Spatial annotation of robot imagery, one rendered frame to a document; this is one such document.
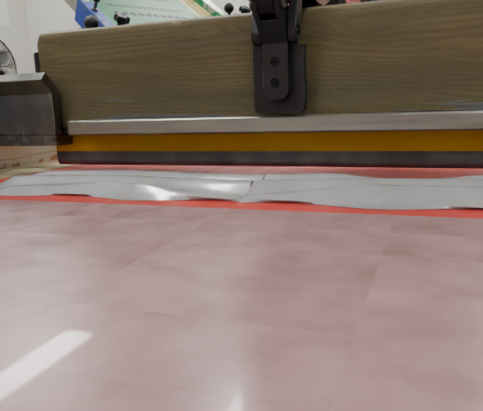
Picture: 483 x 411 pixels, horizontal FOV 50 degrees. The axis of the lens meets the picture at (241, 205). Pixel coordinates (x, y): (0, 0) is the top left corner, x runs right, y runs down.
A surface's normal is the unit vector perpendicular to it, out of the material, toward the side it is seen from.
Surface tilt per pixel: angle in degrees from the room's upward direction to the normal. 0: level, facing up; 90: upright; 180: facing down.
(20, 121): 90
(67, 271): 0
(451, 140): 90
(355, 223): 0
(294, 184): 33
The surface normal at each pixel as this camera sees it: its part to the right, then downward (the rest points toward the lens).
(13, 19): 0.94, 0.04
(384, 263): -0.04, -0.98
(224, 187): -0.23, -0.71
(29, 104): -0.34, 0.20
